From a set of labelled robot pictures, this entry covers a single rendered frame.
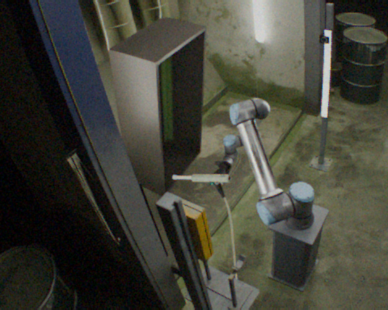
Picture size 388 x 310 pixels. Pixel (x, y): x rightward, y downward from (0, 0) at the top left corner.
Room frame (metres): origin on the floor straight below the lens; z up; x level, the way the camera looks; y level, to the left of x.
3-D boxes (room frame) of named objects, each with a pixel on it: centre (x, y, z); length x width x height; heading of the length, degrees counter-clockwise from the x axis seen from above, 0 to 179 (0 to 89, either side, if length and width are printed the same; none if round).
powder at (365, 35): (3.52, -2.26, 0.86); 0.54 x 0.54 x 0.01
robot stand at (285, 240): (1.30, -0.54, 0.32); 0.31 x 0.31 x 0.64; 48
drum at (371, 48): (3.52, -2.26, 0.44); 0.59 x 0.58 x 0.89; 153
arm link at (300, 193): (1.30, -0.54, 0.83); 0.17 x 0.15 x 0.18; 101
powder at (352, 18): (4.13, -2.47, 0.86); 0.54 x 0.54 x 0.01
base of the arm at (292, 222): (1.30, -0.54, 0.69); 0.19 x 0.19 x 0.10
